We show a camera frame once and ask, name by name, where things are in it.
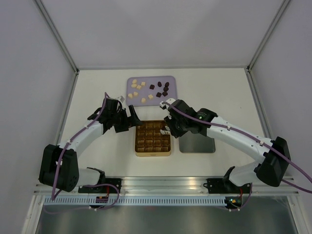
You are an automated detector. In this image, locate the aluminium mounting rail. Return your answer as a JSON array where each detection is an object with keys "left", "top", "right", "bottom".
[{"left": 33, "top": 175, "right": 300, "bottom": 195}]

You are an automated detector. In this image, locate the white slotted cable duct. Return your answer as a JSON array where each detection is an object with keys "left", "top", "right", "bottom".
[{"left": 44, "top": 195, "right": 226, "bottom": 206}]

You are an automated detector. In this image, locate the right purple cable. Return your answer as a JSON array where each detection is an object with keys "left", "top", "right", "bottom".
[{"left": 162, "top": 101, "right": 312, "bottom": 193}]

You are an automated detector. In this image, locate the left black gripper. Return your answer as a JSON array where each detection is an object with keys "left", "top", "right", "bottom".
[{"left": 111, "top": 105, "right": 142, "bottom": 133}]

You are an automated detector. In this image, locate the purple plastic tray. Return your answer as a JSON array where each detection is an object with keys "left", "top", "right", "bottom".
[{"left": 126, "top": 76, "right": 177, "bottom": 107}]

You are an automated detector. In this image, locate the purple cable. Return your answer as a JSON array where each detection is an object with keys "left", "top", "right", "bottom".
[
  {"left": 162, "top": 101, "right": 312, "bottom": 193},
  {"left": 43, "top": 92, "right": 120, "bottom": 215}
]

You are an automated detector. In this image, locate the silver tin lid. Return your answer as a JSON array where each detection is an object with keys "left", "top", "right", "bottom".
[{"left": 178, "top": 133, "right": 215, "bottom": 154}]

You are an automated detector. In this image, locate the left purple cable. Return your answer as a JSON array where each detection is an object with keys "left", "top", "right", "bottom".
[{"left": 43, "top": 92, "right": 120, "bottom": 215}]

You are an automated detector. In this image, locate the left aluminium frame post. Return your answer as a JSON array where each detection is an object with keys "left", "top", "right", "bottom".
[{"left": 34, "top": 0, "right": 79, "bottom": 74}]

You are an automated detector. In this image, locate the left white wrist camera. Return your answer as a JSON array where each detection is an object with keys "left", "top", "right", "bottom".
[{"left": 117, "top": 96, "right": 125, "bottom": 103}]

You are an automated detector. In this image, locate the aluminium frame post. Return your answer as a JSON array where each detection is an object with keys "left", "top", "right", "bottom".
[
  {"left": 245, "top": 0, "right": 293, "bottom": 72},
  {"left": 34, "top": 0, "right": 79, "bottom": 74}
]

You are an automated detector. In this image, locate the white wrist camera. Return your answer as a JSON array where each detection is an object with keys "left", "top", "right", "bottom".
[
  {"left": 117, "top": 96, "right": 125, "bottom": 103},
  {"left": 159, "top": 98, "right": 175, "bottom": 110}
]

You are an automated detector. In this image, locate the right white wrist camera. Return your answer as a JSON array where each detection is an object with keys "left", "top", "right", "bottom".
[{"left": 159, "top": 98, "right": 175, "bottom": 110}]

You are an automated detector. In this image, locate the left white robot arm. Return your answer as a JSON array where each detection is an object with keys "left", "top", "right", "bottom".
[{"left": 39, "top": 97, "right": 143, "bottom": 197}]

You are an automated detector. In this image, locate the right aluminium frame post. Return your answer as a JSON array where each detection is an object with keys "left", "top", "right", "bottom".
[{"left": 245, "top": 0, "right": 293, "bottom": 72}]

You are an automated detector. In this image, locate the gold chocolate box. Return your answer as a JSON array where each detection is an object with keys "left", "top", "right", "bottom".
[{"left": 135, "top": 120, "right": 171, "bottom": 157}]

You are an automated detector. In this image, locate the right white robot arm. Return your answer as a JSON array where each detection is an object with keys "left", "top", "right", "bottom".
[{"left": 159, "top": 99, "right": 291, "bottom": 193}]

